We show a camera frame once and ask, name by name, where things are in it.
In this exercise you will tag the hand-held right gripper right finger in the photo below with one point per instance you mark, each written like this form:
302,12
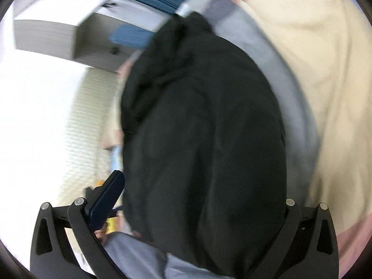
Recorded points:
293,221

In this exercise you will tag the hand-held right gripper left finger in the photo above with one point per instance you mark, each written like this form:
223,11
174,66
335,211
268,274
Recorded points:
107,200

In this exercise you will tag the black zip jacket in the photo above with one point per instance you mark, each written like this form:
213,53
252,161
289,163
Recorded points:
203,151

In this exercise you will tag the light blue cloth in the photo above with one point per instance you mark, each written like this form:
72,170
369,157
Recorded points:
116,159

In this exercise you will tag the person's blue jeans leg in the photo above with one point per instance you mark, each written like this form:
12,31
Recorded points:
130,255

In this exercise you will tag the cream quilted headboard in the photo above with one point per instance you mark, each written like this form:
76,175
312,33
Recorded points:
87,122

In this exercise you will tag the patchwork quilt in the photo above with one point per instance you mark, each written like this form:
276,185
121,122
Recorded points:
319,78

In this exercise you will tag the grey wall cabinet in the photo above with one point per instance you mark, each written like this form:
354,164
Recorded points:
43,37

